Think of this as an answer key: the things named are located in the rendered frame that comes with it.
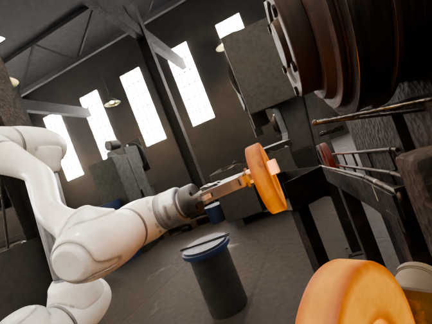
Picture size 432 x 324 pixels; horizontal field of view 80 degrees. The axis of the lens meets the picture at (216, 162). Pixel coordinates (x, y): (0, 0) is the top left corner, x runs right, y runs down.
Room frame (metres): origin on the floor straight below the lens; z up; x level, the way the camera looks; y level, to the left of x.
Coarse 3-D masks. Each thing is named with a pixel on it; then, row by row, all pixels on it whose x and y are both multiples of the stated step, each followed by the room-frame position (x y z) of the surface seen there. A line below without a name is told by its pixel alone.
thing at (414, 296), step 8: (408, 288) 0.25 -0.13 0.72; (416, 288) 0.24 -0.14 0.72; (408, 296) 0.25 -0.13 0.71; (416, 296) 0.24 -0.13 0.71; (424, 296) 0.24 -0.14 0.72; (416, 304) 0.24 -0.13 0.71; (424, 304) 0.24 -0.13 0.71; (416, 312) 0.24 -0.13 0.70; (424, 312) 0.24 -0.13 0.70; (416, 320) 0.24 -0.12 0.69; (424, 320) 0.24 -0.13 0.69
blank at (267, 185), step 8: (256, 144) 0.54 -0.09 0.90; (248, 152) 0.52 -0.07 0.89; (256, 152) 0.51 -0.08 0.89; (264, 152) 0.58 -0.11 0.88; (248, 160) 0.51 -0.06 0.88; (256, 160) 0.50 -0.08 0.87; (264, 160) 0.51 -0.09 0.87; (256, 168) 0.49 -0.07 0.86; (264, 168) 0.49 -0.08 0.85; (256, 176) 0.49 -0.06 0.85; (264, 176) 0.48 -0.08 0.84; (272, 176) 0.52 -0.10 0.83; (256, 184) 0.49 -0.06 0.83; (264, 184) 0.48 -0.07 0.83; (272, 184) 0.48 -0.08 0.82; (264, 192) 0.49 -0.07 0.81; (272, 192) 0.49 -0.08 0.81; (280, 192) 0.55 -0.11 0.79; (264, 200) 0.49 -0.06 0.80; (272, 200) 0.49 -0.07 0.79; (280, 200) 0.49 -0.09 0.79; (272, 208) 0.51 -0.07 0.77; (280, 208) 0.51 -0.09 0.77
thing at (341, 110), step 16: (352, 0) 0.41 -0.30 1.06; (368, 0) 0.41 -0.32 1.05; (384, 0) 0.41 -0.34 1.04; (352, 16) 0.41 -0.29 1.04; (368, 16) 0.42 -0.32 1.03; (384, 16) 0.42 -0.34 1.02; (352, 32) 0.43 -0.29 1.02; (368, 32) 0.43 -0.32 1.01; (384, 32) 0.43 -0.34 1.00; (352, 48) 0.45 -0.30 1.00; (368, 48) 0.45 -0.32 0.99; (384, 48) 0.45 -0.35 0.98; (352, 64) 0.48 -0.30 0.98; (368, 64) 0.46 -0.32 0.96; (384, 64) 0.47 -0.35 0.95; (352, 80) 0.51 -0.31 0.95; (368, 80) 0.49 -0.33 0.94; (384, 80) 0.50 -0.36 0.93; (352, 96) 0.55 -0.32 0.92; (368, 96) 0.53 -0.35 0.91
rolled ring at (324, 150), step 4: (320, 144) 1.48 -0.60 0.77; (324, 144) 1.46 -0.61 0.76; (320, 148) 1.52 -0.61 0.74; (324, 148) 1.43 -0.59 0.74; (328, 148) 1.42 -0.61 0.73; (324, 152) 1.42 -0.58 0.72; (328, 152) 1.41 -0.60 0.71; (324, 156) 1.55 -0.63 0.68; (328, 156) 1.40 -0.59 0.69; (332, 156) 1.40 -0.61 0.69; (324, 160) 1.55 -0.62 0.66; (328, 160) 1.40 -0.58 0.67; (332, 160) 1.40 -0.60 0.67; (328, 164) 1.42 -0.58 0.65; (332, 164) 1.41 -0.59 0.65
